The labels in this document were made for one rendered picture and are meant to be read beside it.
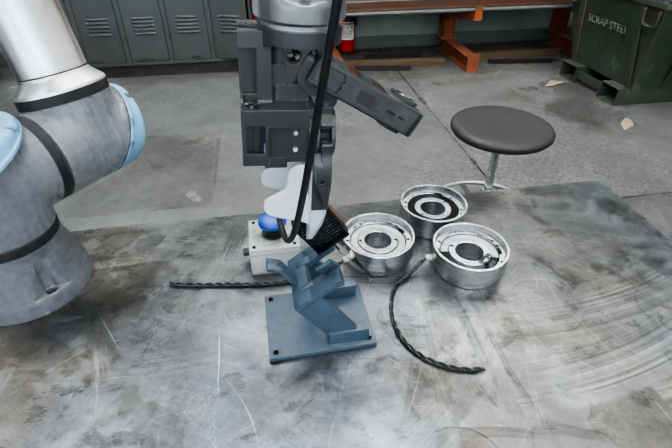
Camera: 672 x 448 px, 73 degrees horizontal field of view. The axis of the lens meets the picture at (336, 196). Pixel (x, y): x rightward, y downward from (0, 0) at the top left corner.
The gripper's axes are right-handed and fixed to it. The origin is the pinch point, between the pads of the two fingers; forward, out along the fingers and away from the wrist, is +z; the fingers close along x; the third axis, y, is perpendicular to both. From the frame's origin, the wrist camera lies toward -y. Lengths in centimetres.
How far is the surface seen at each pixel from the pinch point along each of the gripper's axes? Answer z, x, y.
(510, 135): 29, -77, -74
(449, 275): 13.0, -2.9, -19.5
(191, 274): 17.4, -11.8, 15.2
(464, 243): 12.0, -8.0, -23.7
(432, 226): 11.8, -12.2, -20.3
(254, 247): 12.2, -10.5, 6.2
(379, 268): 13.5, -5.8, -10.5
